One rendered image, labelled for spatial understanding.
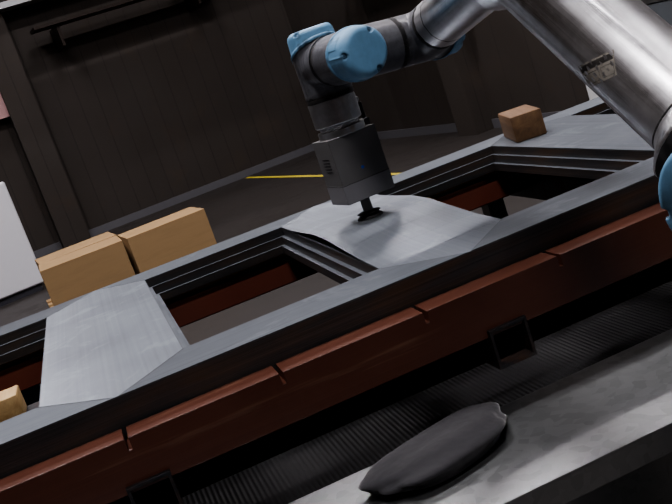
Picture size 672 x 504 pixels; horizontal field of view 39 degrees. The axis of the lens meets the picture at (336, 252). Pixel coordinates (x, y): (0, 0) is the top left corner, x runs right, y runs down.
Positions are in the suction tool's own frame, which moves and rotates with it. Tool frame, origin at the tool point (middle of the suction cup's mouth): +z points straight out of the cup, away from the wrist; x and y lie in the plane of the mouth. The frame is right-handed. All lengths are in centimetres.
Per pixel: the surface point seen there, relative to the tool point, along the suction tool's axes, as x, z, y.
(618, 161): 21.2, 1.7, -32.0
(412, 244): 22.7, 0.0, 5.5
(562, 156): 3.7, 1.5, -35.3
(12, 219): -675, 21, 3
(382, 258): 22.8, 0.0, 10.4
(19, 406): -11, 6, 59
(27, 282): -675, 73, 11
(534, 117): -13.0, -3.7, -43.8
